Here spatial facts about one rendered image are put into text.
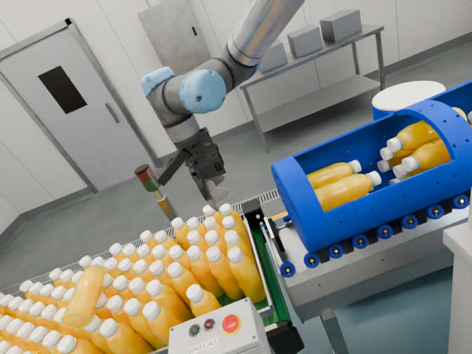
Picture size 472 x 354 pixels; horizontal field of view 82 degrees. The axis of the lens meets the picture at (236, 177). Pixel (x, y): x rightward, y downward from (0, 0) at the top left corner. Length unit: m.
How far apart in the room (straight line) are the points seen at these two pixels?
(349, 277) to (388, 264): 0.12
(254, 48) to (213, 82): 0.10
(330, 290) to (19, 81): 4.43
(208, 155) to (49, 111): 4.09
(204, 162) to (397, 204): 0.50
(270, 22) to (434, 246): 0.79
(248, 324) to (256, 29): 0.57
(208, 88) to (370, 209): 0.50
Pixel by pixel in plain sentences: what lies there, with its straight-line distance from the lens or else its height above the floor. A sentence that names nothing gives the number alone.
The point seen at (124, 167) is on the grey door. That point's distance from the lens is 4.65.
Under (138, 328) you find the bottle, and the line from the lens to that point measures 0.88.
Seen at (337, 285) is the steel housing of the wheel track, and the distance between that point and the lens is 0.94.
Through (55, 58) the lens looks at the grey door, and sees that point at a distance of 4.40.
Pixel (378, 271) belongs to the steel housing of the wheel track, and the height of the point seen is 0.85.
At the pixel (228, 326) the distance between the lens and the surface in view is 0.65.
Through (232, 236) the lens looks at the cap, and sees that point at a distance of 0.82.
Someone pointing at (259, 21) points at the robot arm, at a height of 1.60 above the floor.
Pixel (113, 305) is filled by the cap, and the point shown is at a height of 1.10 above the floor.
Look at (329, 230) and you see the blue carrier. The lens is 0.75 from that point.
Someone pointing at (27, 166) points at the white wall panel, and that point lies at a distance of 5.29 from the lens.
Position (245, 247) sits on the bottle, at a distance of 0.85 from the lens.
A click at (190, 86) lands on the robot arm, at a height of 1.55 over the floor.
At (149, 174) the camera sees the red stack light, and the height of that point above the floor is 1.23.
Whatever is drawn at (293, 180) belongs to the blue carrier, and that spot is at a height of 1.22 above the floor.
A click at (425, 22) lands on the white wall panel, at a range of 4.90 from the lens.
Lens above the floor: 1.64
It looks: 30 degrees down
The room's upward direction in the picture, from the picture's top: 25 degrees counter-clockwise
